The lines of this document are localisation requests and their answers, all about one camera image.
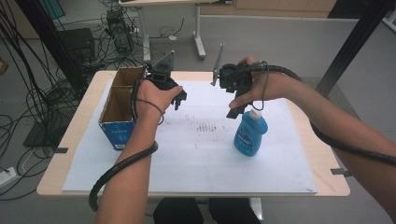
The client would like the blue cardboard box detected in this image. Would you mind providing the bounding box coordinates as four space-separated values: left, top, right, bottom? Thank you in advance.
98 65 148 152

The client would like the person's right leg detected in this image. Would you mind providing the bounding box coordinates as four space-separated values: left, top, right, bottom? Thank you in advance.
208 197 261 224

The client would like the white power strip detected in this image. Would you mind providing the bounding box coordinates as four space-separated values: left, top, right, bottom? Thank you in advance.
0 166 18 188

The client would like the person's leg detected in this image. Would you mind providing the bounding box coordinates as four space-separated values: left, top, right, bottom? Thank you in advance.
152 197 205 224
208 197 261 224

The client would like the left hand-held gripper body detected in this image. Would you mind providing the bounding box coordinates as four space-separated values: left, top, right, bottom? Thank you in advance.
144 50 183 94

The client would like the dark grey floor mat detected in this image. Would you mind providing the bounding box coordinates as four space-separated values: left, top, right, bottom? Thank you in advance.
298 76 365 128

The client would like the wooden cabinet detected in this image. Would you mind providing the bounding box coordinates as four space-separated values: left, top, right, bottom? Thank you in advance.
200 0 337 18

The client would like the person's left hand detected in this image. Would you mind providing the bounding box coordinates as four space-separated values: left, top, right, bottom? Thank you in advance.
135 79 184 122

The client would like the white table mat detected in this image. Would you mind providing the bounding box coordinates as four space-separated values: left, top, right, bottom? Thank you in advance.
62 78 318 195

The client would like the black metal post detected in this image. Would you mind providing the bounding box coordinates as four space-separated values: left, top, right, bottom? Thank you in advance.
15 0 88 91
316 0 396 97

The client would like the person's right hand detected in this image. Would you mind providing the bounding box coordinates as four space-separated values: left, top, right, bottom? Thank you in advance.
228 55 298 110

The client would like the tangle of black floor cables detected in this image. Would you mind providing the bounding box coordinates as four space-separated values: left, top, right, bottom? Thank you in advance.
0 0 148 200

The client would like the blue plastic bottle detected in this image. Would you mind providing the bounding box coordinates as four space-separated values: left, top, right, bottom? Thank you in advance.
233 106 269 158

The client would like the left gripper black corrugated cable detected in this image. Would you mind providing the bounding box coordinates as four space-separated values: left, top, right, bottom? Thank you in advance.
88 66 159 213

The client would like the black equipment case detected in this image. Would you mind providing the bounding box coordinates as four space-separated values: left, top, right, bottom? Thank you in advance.
57 27 96 63

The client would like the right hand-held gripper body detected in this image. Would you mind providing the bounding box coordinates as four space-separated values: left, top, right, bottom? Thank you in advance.
210 43 255 105

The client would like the person's left leg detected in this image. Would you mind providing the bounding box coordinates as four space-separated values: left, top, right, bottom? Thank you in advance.
152 197 205 224

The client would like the computer tower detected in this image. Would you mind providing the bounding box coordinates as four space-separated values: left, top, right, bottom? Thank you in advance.
106 7 134 54

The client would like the right thin black wrist cord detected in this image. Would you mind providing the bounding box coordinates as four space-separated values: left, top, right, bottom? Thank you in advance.
250 60 270 111

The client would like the black floor base plate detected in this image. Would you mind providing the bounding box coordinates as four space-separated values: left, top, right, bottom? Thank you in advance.
22 120 73 148

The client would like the white desk frame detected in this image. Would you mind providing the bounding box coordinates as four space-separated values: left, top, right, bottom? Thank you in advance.
118 0 233 63

